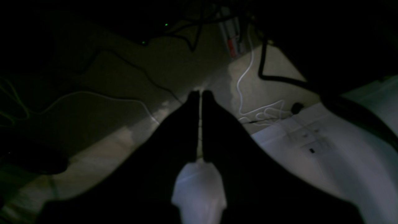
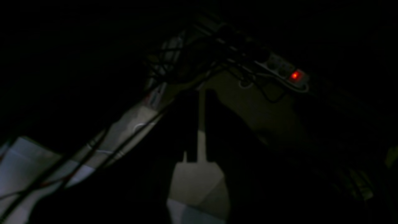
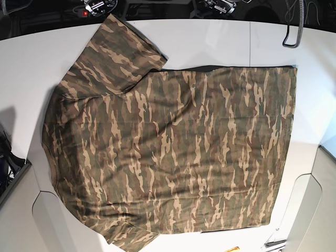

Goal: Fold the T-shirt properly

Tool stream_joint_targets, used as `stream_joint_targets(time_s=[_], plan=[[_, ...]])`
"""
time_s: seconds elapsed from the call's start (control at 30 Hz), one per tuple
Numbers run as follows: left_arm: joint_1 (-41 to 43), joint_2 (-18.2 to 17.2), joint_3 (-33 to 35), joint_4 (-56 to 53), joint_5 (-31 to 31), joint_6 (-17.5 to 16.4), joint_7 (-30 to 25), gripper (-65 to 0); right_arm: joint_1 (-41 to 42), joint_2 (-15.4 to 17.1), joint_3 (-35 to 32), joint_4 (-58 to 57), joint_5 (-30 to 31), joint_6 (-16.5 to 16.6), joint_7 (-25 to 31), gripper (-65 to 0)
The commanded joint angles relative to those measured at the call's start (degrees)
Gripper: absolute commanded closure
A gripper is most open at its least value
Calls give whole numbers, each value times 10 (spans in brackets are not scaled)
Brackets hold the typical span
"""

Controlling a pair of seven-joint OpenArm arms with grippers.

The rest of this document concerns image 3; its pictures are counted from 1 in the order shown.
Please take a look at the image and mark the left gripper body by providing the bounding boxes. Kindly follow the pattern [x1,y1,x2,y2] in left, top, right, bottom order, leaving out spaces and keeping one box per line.
[204,0,236,14]

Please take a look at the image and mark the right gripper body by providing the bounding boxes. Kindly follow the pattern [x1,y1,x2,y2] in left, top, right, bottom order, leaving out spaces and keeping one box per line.
[83,0,110,14]

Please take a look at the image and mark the camouflage T-shirt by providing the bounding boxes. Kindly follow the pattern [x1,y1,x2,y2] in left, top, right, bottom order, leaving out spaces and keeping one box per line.
[41,15,297,251]

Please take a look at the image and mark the black power strip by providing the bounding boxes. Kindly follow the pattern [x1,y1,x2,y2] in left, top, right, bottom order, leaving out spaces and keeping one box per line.
[72,8,89,18]

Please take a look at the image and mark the black bag at left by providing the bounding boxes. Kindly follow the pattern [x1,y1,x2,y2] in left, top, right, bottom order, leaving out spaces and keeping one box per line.
[1,131,26,193]

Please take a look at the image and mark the grey corrugated cable loop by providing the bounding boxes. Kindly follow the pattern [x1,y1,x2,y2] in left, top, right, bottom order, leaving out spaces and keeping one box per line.
[282,0,307,49]

